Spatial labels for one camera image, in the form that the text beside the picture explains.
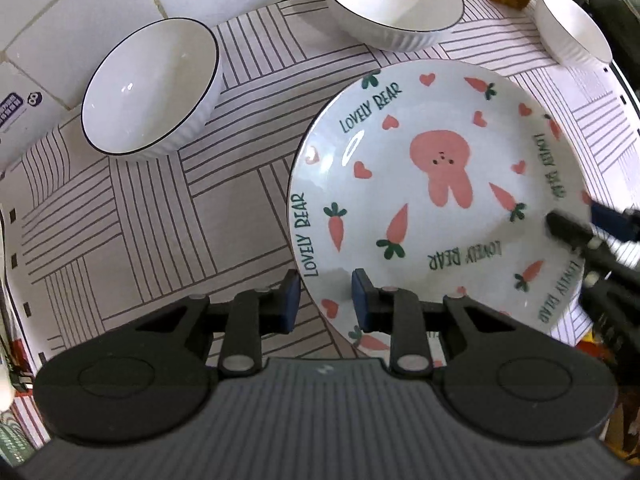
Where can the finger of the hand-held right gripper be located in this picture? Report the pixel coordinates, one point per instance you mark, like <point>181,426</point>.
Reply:
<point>567,227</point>
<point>606,217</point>

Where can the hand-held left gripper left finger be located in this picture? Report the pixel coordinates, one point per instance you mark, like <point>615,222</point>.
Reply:
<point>292,305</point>

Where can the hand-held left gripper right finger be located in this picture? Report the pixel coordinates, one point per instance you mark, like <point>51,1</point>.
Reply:
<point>359,305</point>

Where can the rabbit and carrot print plate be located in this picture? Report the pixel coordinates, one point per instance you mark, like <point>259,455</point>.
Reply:
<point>400,110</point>

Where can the orange yellow packet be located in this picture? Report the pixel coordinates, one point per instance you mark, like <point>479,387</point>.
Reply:
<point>617,380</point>

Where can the striped table mat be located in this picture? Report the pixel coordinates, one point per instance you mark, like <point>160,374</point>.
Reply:
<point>150,210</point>

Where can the small white bowl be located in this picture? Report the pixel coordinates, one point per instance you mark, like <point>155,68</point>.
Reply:
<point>570,30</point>

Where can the dark cooking pot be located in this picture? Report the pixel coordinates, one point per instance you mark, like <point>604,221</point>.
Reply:
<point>612,5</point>

